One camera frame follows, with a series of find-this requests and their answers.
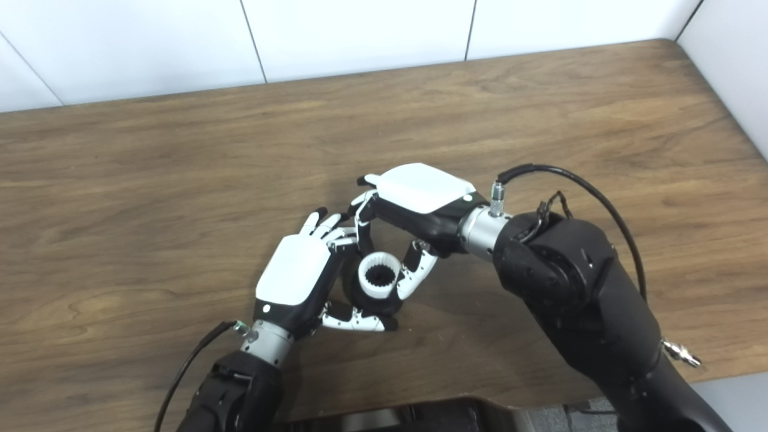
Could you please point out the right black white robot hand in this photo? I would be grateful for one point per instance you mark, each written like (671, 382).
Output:
(420, 198)

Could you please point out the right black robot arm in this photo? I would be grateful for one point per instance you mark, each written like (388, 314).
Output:
(588, 288)

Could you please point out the round black part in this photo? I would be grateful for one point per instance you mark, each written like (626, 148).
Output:
(375, 306)

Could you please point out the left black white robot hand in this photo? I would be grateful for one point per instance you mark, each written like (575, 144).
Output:
(294, 270)

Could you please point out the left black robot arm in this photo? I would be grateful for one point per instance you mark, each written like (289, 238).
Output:
(240, 390)

